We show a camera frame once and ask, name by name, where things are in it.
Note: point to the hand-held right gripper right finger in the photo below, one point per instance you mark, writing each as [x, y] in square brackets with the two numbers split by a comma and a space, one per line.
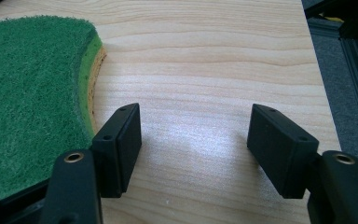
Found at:
[286, 155]

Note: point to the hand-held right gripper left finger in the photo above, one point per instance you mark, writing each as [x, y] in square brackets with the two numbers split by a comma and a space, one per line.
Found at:
[115, 161]

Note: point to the green scouring sponge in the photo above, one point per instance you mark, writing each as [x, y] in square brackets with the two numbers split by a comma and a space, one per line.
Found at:
[31, 99]

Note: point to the black metal frame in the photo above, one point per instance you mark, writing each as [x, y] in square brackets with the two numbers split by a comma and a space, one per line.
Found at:
[354, 62]

